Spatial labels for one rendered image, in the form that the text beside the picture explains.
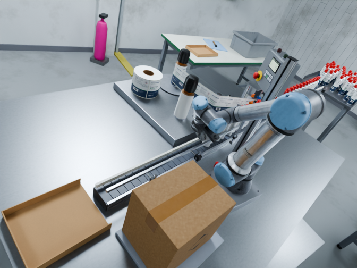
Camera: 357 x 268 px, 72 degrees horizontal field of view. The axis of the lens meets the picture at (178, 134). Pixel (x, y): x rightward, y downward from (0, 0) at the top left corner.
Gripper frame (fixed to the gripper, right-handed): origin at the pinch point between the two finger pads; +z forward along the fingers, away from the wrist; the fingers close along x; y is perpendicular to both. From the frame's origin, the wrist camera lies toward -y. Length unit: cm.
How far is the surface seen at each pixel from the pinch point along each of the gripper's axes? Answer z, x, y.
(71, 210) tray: -30, 72, 3
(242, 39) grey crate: 96, -175, 111
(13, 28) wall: 53, 40, 312
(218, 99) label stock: 5.9, -30.2, 17.6
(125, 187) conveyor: -23, 51, -2
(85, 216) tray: -28, 70, -3
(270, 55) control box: -32, -48, -1
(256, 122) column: -7.6, -25.2, -15.6
